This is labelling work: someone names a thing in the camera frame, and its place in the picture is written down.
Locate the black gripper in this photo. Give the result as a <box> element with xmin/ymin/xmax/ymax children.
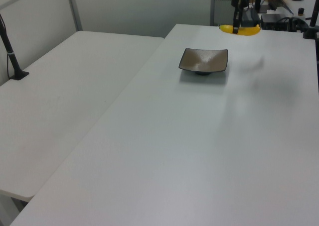
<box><xmin>231</xmin><ymin>0</ymin><xmax>250</xmax><ymax>35</ymax></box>

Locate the yellow banana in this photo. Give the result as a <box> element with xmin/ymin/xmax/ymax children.
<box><xmin>219</xmin><ymin>24</ymin><xmax>262</xmax><ymax>37</ymax></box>

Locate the square brown ceramic plate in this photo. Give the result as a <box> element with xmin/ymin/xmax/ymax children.
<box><xmin>178</xmin><ymin>47</ymin><xmax>229</xmax><ymax>77</ymax></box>

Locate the perforated grey metal panel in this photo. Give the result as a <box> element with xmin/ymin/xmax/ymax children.
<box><xmin>213</xmin><ymin>0</ymin><xmax>235</xmax><ymax>26</ymax></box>

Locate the black electronics box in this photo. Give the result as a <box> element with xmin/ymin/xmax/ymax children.
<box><xmin>261</xmin><ymin>13</ymin><xmax>285</xmax><ymax>30</ymax></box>

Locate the black cable bundle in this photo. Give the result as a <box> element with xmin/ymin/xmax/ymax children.
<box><xmin>283</xmin><ymin>16</ymin><xmax>310</xmax><ymax>33</ymax></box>

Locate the black clamped camera stand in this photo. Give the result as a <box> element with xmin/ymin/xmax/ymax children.
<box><xmin>303</xmin><ymin>0</ymin><xmax>319</xmax><ymax>40</ymax></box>

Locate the grey partition frame post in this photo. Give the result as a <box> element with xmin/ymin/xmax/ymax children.
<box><xmin>65</xmin><ymin>0</ymin><xmax>83</xmax><ymax>32</ymax></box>

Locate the black camera stand with base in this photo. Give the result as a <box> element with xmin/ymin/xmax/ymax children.
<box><xmin>0</xmin><ymin>13</ymin><xmax>30</xmax><ymax>81</ymax></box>

